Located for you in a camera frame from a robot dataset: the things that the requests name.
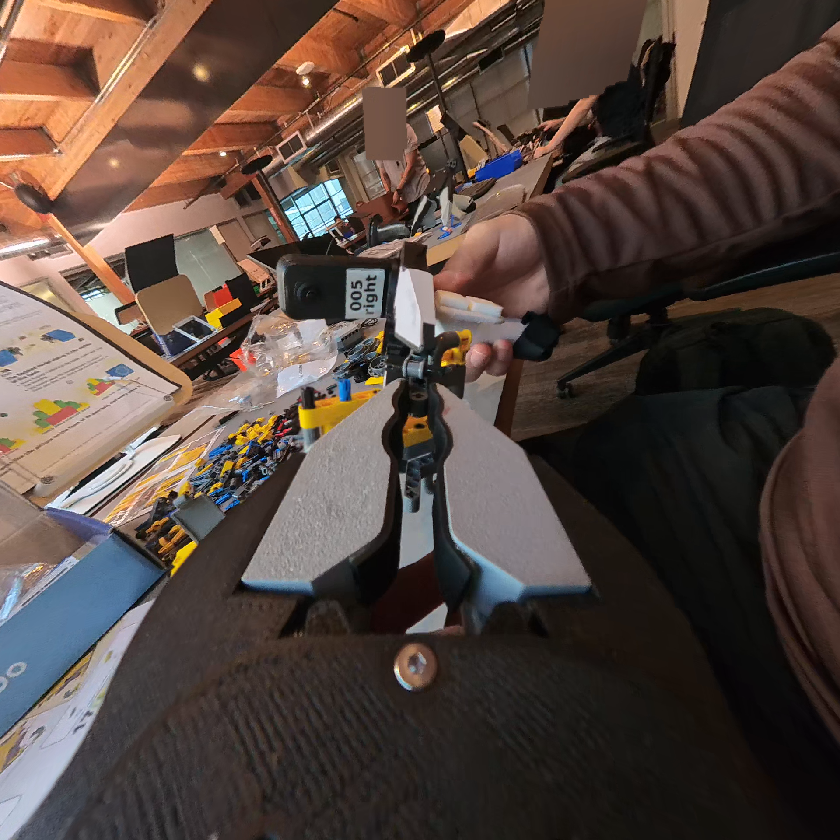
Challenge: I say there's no yellow grey toy vehicle assembly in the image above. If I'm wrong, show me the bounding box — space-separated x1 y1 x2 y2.
298 328 473 514

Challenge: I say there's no person's right hand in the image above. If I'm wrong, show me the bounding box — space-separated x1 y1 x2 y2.
433 213 552 379

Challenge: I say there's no person's right forearm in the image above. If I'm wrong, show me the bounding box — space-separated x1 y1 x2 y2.
518 23 840 322

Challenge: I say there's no blue cardboard kit box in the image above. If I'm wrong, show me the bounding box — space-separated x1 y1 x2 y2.
0 508 165 736

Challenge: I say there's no wooden framed sign board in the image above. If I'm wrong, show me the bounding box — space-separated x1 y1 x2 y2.
0 282 193 494

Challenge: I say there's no pile of small building pieces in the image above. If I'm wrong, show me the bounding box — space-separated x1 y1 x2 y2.
134 403 316 565

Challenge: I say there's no clear plastic bag white slip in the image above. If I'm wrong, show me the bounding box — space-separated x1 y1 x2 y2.
230 314 339 398

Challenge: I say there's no white flat pad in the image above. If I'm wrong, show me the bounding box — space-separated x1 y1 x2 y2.
49 434 181 509

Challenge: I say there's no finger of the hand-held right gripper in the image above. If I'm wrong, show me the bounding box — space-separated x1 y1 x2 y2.
392 268 439 350

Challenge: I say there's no group of toy wheels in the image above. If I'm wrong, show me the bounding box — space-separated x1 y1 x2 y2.
331 328 388 385

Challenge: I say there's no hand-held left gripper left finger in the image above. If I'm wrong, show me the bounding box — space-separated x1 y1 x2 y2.
241 379 403 608

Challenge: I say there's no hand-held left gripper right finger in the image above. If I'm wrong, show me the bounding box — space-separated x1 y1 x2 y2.
430 387 595 635

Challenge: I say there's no yellow sticker sheet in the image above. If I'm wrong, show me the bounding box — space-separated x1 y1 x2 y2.
105 430 224 526

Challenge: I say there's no black office chair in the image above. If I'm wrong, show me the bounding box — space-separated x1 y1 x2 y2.
558 252 840 398

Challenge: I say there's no open instruction booklet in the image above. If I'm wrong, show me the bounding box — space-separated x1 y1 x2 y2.
0 604 155 834

